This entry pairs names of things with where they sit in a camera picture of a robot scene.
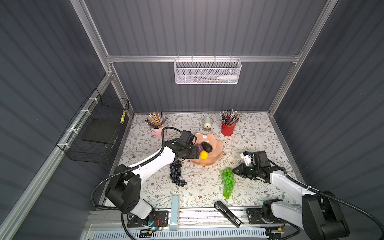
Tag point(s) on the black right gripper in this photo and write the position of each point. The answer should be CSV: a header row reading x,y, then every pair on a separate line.
x,y
241,172

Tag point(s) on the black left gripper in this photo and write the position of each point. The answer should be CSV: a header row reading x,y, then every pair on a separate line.
x,y
195,153

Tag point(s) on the purple fake fig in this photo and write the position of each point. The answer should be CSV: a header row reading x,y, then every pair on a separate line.
x,y
199,146

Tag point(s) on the yellow fake lemon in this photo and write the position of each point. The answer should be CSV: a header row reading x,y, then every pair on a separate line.
x,y
204,155

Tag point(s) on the dark fake avocado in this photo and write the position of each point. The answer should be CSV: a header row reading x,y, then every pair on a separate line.
x,y
207,147

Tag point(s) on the black fake grape bunch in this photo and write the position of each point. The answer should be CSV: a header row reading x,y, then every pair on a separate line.
x,y
176,174

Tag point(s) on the pink scalloped fruit bowl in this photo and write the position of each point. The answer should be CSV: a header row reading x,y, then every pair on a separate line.
x,y
214,155

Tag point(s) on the green fake grape bunch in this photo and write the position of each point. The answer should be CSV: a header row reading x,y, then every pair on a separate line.
x,y
228,181

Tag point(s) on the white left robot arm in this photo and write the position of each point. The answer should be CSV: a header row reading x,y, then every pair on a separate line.
x,y
124,190

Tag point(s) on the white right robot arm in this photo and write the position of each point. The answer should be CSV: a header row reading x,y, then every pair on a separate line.
x,y
318,215

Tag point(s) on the coloured pencils in pink cup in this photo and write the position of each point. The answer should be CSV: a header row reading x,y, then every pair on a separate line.
x,y
156,120

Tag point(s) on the red pencil cup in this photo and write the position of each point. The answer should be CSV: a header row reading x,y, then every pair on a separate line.
x,y
228,129

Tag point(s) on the pencils in red cup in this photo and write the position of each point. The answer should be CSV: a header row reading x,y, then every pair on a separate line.
x,y
230,117

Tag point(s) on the black stapler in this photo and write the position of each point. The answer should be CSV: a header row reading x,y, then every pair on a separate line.
x,y
229,215

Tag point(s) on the light blue bar tool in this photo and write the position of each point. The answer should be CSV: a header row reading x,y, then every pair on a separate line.
x,y
174,213

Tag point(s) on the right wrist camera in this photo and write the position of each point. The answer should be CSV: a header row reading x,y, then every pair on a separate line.
x,y
247,158

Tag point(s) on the white wire mesh basket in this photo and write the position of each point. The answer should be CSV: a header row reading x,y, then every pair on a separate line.
x,y
207,70

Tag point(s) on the black wire wall basket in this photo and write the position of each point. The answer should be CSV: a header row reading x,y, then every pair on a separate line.
x,y
96,130

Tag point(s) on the aluminium front rail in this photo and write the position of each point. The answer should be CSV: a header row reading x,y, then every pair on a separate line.
x,y
188,218

